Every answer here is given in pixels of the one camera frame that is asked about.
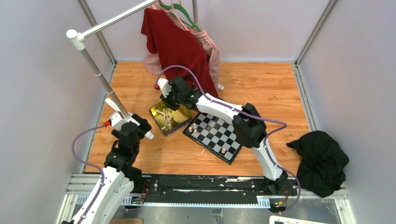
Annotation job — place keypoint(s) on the green clothes hanger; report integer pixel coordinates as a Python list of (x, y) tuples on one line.
[(177, 6)]

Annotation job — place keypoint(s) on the dark red shirt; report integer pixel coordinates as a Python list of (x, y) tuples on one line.
[(179, 52)]

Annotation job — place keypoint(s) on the pink garment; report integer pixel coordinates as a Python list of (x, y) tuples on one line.
[(210, 55)]

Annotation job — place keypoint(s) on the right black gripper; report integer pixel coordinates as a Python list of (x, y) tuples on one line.
[(167, 101)]

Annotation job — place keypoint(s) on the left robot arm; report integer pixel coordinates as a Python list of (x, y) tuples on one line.
[(117, 178)]

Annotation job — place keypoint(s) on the white camera right wrist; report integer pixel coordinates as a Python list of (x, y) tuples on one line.
[(163, 86)]

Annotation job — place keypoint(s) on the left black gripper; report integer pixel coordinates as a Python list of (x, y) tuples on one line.
[(144, 126)]

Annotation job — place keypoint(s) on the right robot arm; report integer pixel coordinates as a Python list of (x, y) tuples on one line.
[(249, 127)]

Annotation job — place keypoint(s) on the white camera left wrist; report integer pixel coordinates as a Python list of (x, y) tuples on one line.
[(116, 121)]

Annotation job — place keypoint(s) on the black cloth pile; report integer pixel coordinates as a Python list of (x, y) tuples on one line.
[(321, 167)]

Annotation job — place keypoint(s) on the black white chess board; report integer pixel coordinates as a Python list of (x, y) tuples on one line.
[(214, 134)]

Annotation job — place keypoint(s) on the white camera wrist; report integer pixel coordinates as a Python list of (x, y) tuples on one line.
[(163, 86), (116, 121)]

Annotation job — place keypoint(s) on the gold metal tin box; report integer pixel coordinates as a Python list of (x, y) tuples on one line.
[(169, 121)]

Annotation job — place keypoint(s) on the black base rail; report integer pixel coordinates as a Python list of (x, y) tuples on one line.
[(208, 191)]

